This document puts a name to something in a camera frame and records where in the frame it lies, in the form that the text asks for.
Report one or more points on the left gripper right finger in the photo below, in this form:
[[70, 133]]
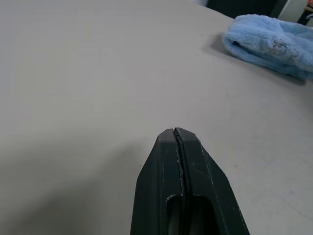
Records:
[[210, 183]]

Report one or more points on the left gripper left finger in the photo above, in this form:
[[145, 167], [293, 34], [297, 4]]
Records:
[[156, 183]]

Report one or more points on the light blue towel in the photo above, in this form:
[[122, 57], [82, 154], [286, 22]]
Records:
[[269, 46]]

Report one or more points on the dark background furniture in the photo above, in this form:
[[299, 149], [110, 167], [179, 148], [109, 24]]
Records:
[[244, 6]]

